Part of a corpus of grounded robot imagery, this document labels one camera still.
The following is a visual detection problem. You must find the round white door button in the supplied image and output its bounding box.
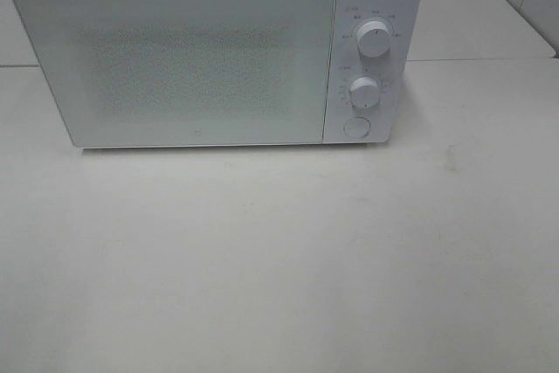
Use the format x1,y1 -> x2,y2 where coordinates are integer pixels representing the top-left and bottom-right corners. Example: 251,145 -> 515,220
343,117 -> 370,139

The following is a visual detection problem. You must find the white microwave door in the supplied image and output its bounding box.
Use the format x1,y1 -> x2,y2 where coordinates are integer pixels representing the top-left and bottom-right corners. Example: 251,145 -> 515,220
14,0 -> 334,148

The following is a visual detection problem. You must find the white microwave oven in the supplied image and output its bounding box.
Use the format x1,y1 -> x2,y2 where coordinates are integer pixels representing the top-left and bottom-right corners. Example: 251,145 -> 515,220
12,0 -> 420,149

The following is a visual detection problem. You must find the white microwave knob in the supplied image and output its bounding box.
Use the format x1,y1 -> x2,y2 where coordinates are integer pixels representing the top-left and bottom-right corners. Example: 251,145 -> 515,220
349,77 -> 381,109
355,18 -> 392,59

